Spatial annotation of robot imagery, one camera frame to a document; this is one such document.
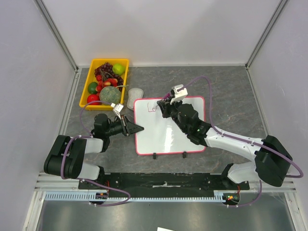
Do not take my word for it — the grey slotted cable duct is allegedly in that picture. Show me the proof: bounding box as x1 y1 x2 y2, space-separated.
45 191 226 203

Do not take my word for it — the green netted melon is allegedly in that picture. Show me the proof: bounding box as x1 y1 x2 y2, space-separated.
99 86 121 104

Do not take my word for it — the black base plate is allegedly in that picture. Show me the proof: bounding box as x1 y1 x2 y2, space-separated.
78 172 251 198

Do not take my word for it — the white paper sheet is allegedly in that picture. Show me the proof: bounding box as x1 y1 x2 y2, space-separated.
157 227 174 231

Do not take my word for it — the white whiteboard eraser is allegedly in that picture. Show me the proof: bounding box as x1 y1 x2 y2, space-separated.
127 88 144 110

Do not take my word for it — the yellow plastic bin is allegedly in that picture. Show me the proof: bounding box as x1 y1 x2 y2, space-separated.
79 58 129 111

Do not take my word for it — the dark green lime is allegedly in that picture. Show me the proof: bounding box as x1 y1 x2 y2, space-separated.
88 82 98 94

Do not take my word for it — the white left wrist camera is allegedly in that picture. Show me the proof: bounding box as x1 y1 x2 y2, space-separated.
111 103 124 119

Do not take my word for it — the light green apple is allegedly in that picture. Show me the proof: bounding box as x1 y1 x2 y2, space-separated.
112 63 126 76

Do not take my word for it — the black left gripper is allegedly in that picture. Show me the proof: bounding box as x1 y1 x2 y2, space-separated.
105 115 143 137

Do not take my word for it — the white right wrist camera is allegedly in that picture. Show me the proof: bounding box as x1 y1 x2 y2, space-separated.
170 84 188 104

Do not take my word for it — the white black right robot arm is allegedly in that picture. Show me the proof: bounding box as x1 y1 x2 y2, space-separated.
157 100 292 190

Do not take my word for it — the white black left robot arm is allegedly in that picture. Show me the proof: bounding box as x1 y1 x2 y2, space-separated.
44 114 144 189

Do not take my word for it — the red tomato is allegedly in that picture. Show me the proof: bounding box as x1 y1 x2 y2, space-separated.
87 94 101 105

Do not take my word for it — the dark red grape bunch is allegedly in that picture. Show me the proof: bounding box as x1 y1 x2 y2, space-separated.
94 62 114 76

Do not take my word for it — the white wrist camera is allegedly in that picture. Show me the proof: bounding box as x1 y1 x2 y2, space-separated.
111 103 124 119
170 84 188 104

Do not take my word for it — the pink framed whiteboard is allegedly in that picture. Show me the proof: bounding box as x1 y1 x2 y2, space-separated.
134 98 205 155

